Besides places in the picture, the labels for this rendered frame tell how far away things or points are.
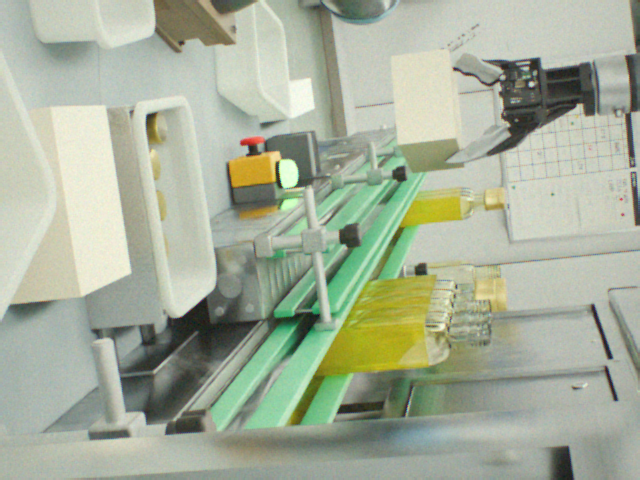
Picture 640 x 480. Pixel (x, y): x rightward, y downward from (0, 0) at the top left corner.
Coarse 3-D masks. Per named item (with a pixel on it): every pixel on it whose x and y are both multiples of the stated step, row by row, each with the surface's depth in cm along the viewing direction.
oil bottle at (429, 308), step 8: (424, 304) 136; (432, 304) 135; (352, 312) 137; (360, 312) 136; (368, 312) 136; (376, 312) 135; (384, 312) 134; (392, 312) 134; (400, 312) 133; (408, 312) 133; (416, 312) 132; (424, 312) 132; (432, 312) 131; (440, 312) 132; (448, 312) 133; (448, 320) 132
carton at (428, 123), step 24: (408, 72) 135; (432, 72) 135; (408, 96) 135; (432, 96) 134; (456, 96) 145; (408, 120) 134; (432, 120) 133; (456, 120) 138; (408, 144) 134; (432, 144) 135; (456, 144) 136; (432, 168) 147; (456, 168) 148
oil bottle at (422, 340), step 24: (336, 336) 128; (360, 336) 127; (384, 336) 126; (408, 336) 126; (432, 336) 126; (336, 360) 128; (360, 360) 128; (384, 360) 127; (408, 360) 127; (432, 360) 126
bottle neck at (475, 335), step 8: (456, 328) 127; (464, 328) 127; (472, 328) 126; (480, 328) 126; (488, 328) 126; (456, 336) 126; (464, 336) 126; (472, 336) 126; (480, 336) 126; (488, 336) 126; (456, 344) 127; (464, 344) 127; (472, 344) 126; (480, 344) 126; (488, 344) 126
